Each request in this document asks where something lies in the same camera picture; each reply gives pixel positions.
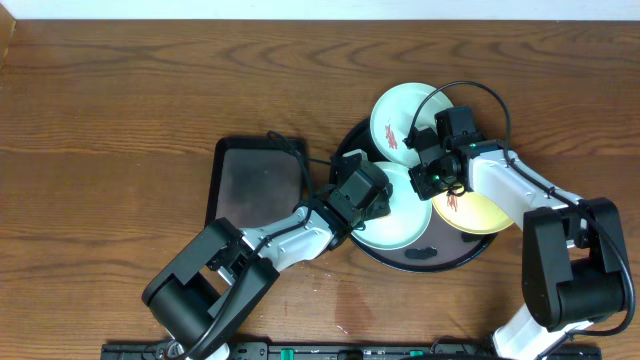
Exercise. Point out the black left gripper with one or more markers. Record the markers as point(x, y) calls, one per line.
point(347, 166)

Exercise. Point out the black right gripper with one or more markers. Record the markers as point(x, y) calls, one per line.
point(421, 184)

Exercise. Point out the yellow green scrubbing sponge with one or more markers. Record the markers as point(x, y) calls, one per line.
point(380, 216)

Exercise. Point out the light green plate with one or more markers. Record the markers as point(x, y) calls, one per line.
point(409, 215)
point(390, 120)

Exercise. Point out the yellow plate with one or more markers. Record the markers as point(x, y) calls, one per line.
point(471, 213)

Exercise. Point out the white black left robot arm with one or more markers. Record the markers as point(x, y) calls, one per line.
point(208, 290)

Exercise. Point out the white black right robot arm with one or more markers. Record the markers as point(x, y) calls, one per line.
point(576, 280)

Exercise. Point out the round black serving tray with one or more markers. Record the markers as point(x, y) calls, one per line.
point(440, 248)

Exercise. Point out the black rectangular water tray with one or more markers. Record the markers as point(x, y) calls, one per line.
point(253, 182)

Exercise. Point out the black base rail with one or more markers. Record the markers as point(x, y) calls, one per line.
point(264, 351)

